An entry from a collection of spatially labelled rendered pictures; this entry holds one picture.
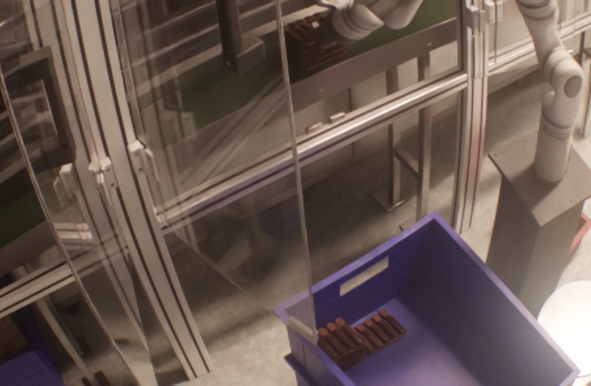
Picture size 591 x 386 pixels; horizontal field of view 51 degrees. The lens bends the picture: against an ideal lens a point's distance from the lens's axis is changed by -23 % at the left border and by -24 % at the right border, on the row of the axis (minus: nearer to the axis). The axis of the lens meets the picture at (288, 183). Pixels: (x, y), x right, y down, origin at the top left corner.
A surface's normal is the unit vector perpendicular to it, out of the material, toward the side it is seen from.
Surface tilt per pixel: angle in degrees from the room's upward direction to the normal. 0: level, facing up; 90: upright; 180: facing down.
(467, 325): 0
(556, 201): 0
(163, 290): 90
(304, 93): 90
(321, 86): 90
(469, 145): 90
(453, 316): 0
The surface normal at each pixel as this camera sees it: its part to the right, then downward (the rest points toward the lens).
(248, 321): -0.08, -0.68
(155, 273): 0.51, 0.59
